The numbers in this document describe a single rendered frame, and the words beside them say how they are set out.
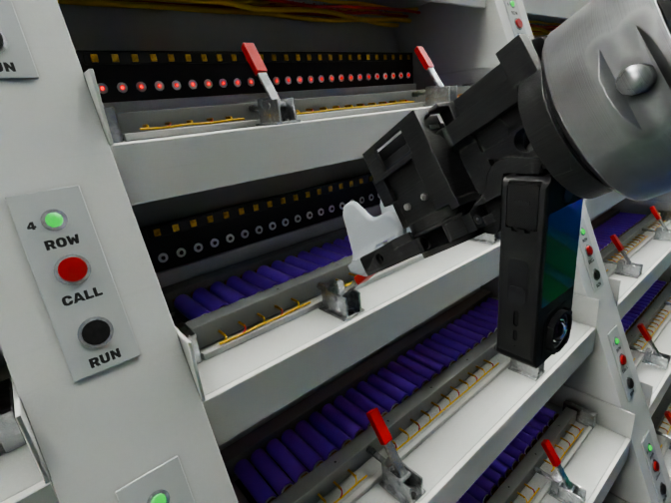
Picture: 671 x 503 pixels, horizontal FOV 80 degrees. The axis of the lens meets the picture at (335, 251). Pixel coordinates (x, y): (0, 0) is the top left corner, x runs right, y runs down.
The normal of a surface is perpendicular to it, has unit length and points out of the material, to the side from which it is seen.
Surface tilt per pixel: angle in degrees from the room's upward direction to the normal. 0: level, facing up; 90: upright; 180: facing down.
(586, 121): 95
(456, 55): 90
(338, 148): 111
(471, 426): 21
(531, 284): 90
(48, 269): 90
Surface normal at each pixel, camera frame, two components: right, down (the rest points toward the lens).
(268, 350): -0.10, -0.94
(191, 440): 0.56, -0.15
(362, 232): -0.77, 0.29
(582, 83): -0.85, -0.04
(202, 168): 0.64, 0.20
